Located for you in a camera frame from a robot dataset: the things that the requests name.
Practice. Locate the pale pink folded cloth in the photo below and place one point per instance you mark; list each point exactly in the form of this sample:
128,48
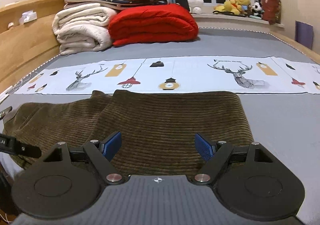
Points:
75,6

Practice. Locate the small figurine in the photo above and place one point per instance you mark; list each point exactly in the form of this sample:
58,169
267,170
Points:
11,25

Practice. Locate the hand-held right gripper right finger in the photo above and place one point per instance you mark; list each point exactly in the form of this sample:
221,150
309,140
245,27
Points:
203,148

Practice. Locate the grey printed bed sheet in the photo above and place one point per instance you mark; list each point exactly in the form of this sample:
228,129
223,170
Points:
275,120

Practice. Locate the white fleece blanket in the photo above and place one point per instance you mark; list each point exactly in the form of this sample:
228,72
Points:
80,29

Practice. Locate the navy starred blanket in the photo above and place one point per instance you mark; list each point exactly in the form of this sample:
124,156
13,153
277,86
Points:
150,2

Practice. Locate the panda plush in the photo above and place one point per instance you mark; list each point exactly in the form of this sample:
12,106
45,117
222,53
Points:
257,8

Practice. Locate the orange and yellow plush toy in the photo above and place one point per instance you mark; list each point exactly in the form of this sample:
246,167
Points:
228,4

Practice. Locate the red cushion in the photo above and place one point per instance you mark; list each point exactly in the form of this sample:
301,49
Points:
271,6

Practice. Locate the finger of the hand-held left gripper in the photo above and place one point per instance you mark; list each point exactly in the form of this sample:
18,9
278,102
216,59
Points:
6,112

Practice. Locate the tissue box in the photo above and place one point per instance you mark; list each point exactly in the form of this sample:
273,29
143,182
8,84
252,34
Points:
28,17

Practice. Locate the red quilt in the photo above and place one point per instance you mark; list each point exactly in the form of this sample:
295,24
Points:
150,23

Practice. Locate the white plush toy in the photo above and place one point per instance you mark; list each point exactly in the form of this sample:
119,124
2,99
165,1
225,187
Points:
195,2

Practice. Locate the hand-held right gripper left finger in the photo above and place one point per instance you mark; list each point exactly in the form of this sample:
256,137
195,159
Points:
112,145

